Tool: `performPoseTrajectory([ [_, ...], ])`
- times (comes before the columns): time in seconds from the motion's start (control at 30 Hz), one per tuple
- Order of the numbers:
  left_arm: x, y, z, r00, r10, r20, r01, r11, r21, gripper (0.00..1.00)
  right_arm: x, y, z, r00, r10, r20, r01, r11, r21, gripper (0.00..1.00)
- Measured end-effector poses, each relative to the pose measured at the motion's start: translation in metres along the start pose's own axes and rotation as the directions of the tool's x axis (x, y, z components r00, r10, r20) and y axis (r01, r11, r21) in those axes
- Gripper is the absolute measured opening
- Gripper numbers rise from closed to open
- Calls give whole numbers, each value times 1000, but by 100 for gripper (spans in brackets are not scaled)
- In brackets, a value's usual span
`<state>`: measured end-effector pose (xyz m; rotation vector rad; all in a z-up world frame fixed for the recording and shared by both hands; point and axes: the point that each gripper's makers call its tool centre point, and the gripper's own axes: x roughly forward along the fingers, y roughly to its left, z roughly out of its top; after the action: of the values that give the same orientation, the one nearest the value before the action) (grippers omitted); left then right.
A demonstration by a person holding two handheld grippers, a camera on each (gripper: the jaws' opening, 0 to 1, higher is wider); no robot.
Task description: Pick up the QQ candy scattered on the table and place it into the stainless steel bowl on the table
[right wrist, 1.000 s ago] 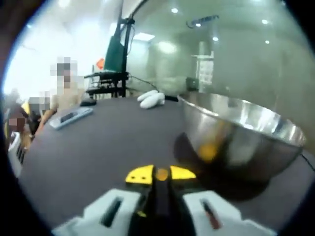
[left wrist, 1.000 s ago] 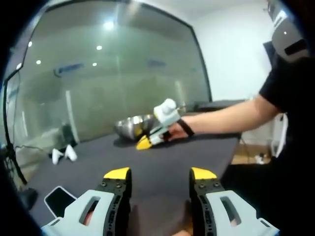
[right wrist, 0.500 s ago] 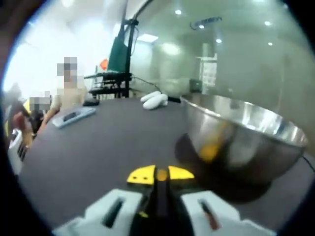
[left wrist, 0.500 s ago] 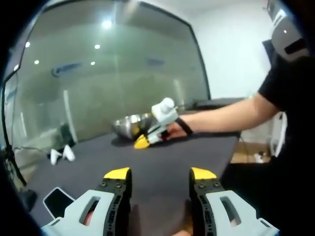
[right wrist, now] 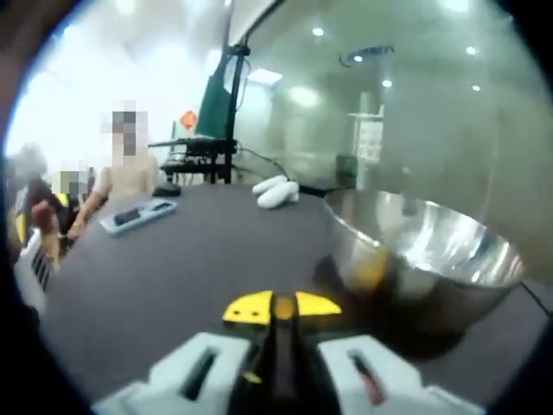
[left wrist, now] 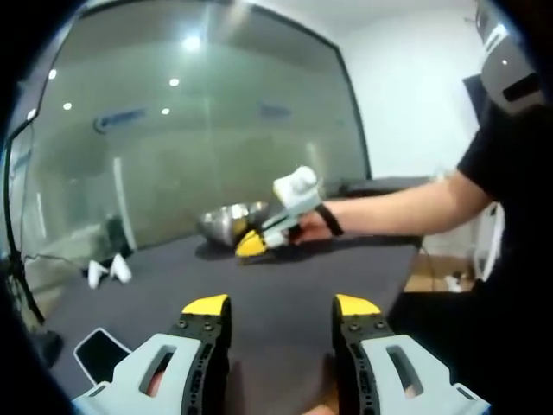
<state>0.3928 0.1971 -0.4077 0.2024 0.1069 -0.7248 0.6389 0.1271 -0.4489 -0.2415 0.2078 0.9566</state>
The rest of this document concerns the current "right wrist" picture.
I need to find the yellow QQ candy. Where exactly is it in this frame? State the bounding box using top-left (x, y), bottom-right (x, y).
top-left (276, 297), bottom-right (296, 322)

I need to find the stainless steel bowl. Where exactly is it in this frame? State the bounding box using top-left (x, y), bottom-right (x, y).
top-left (321, 188), bottom-right (526, 361)

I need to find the white-edged flat phone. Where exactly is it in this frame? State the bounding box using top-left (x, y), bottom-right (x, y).
top-left (99, 200), bottom-right (179, 239)

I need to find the white slotted object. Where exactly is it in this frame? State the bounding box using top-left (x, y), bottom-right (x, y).
top-left (14, 227), bottom-right (60, 300)

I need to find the dark bin behind glass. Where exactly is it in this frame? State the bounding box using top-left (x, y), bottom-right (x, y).
top-left (335, 153), bottom-right (359, 192)

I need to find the black stand platform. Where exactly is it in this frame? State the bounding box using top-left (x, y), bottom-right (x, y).
top-left (149, 137), bottom-right (240, 186)

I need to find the red diamond sign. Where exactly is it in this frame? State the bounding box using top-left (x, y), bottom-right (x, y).
top-left (178, 110), bottom-right (200, 132)

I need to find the black stand pole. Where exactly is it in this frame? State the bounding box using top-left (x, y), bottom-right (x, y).
top-left (223, 41), bottom-right (253, 185)

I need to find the green board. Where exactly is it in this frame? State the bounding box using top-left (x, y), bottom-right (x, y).
top-left (196, 55), bottom-right (238, 140)

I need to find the black table cable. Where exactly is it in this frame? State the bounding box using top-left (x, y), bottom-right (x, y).
top-left (519, 279), bottom-right (553, 317)

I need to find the black cable by controllers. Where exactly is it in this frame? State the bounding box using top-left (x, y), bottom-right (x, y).
top-left (239, 145), bottom-right (330, 198)

